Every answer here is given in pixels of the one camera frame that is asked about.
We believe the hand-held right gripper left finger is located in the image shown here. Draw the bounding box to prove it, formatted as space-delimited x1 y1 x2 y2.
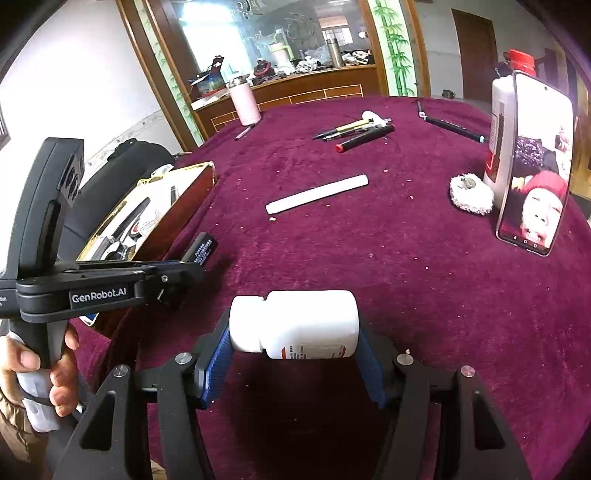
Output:
55 318 234 480

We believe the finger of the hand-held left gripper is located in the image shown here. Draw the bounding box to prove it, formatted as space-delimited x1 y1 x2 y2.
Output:
78 260 197 275
134 265 208 305

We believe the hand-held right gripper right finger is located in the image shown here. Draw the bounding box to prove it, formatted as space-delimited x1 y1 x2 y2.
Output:
355 314 532 480

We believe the small black printed box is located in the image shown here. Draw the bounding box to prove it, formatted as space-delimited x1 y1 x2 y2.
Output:
184 232 219 268

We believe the gold-rimmed white box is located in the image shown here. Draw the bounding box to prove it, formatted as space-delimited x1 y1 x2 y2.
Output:
76 161 218 340

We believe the white pill bottle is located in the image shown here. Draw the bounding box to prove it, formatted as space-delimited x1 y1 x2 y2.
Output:
229 290 360 361

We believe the person's left forearm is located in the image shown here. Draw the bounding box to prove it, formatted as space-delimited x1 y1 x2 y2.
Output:
0 392 51 480

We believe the person's left hand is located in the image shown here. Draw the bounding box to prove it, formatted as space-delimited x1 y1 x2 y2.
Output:
0 320 80 418

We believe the black leather sofa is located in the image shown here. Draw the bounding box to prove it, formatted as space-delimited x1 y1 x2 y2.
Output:
60 141 185 259

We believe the black bag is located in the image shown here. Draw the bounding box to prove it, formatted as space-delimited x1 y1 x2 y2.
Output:
108 140 160 160

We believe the white paper stick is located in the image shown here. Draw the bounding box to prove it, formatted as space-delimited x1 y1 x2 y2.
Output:
265 174 370 215

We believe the pink thermos bottle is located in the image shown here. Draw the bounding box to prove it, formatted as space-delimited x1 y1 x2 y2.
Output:
228 74 262 126

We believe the white fluffy pad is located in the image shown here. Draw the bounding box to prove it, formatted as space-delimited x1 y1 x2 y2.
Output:
449 172 495 216

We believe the colourful cardboard box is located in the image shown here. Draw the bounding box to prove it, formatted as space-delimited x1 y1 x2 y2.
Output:
189 55 229 100

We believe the short black pen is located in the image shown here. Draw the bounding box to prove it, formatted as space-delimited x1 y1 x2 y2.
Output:
323 124 370 139

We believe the black marker red cap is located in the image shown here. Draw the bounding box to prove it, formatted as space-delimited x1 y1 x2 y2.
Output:
335 124 396 154

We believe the wooden glass partition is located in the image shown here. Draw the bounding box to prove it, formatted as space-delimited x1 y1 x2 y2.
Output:
117 0 432 148

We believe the yellow utility knife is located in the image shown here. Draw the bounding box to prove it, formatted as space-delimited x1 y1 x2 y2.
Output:
313 119 375 140

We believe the long thin black pen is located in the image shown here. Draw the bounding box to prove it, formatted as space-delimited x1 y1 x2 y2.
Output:
417 102 486 144

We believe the white tumbler green lid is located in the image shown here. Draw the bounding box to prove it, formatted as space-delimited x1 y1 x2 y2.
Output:
270 28 296 65

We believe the smartphone with lit screen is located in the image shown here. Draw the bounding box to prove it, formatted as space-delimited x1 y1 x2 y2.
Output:
495 71 579 257

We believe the white bottle red cap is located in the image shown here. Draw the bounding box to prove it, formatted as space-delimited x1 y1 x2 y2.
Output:
482 49 539 188

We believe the brown wooden door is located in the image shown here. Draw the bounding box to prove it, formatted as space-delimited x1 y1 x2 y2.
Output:
451 8 502 104

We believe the framed wall picture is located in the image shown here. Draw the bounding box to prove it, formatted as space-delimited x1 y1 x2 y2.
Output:
0 99 11 151

